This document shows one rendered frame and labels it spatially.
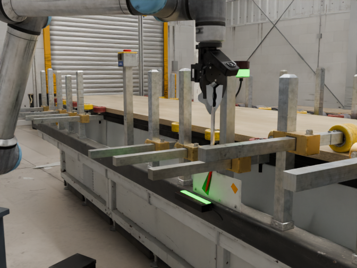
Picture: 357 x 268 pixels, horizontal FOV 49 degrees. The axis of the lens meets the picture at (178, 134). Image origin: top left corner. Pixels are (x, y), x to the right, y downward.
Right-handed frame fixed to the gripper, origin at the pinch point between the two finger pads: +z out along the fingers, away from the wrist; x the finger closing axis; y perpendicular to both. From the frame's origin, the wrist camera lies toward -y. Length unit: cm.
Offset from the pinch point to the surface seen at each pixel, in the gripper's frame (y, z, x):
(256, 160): -3.0, 16.7, -15.7
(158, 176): -2.8, 17.0, 20.8
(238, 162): -6.4, 15.6, -5.2
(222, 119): 3.0, 3.4, -5.9
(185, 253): 63, 80, -31
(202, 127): 37.5, 11.5, -23.0
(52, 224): 192, 102, 4
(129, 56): 75, -18, -7
